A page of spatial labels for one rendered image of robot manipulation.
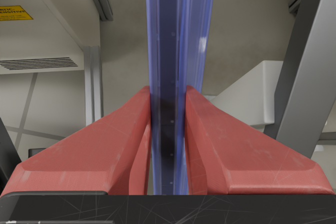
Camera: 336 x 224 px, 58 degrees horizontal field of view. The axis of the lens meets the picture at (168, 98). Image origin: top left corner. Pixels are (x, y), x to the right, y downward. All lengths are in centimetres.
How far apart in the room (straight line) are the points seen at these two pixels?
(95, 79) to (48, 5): 25
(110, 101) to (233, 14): 57
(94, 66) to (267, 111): 58
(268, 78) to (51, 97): 95
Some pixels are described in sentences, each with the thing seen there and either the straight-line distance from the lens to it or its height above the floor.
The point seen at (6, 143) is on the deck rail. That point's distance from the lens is 40.
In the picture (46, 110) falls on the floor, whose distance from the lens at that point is 116.
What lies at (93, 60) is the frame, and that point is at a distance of 81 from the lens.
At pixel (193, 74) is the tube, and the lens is 16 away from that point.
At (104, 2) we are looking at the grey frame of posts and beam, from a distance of 105.
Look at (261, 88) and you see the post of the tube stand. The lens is 30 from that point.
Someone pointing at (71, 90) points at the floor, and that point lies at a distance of 114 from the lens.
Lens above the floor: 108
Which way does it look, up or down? 81 degrees down
